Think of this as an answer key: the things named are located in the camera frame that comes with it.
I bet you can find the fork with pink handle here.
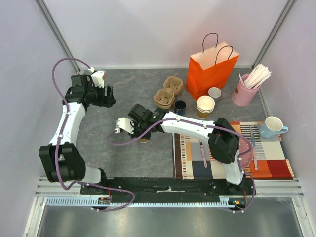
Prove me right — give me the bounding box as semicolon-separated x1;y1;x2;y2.
199;141;208;168

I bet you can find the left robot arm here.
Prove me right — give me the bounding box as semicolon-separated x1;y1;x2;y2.
39;70;116;194

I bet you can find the pink dotted plate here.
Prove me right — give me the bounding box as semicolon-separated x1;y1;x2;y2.
239;138;253;168

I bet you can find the orange paper bag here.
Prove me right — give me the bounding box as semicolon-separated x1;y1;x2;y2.
186;39;239;100

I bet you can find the bundle of white straws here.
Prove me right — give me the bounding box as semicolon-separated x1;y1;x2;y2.
243;64;272;89

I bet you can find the patterned colourful placemat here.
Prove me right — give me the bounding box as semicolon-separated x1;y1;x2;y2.
173;121;294;179

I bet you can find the single brown paper cup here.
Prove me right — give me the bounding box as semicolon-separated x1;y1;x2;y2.
139;138;149;143

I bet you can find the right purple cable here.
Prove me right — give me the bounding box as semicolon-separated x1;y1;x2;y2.
107;118;255;213

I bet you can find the pink straw holder cup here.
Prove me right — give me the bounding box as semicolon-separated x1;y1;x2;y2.
232;74;260;107

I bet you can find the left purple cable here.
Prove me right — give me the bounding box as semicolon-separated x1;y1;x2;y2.
51;57;135;212

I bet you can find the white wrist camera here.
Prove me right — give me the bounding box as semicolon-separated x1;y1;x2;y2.
88;67;107;88
115;117;134;134

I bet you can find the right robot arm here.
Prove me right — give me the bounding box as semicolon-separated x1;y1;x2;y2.
128;104;252;195

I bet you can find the stack of brown paper cups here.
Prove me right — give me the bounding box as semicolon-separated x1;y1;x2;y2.
197;95;215;119

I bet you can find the light blue mug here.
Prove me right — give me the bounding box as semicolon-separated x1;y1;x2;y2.
258;116;288;138

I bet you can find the dark blue ceramic mug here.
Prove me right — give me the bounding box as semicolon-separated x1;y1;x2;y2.
173;100;186;116

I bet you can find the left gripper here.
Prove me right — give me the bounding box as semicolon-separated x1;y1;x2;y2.
85;81;116;108

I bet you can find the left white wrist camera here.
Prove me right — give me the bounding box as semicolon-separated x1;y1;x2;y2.
88;67;107;88

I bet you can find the cardboard cup carrier stack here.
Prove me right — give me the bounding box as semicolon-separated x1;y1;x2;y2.
153;76;184;110

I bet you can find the purple cable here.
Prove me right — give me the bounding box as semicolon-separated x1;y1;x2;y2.
51;57;135;212
107;118;255;213

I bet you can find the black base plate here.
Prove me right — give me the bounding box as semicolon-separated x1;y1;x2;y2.
80;177;256;203

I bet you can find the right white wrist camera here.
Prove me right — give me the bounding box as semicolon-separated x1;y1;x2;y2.
115;117;134;134

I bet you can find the grey slotted cable duct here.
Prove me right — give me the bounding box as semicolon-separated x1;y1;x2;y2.
46;196;248;208

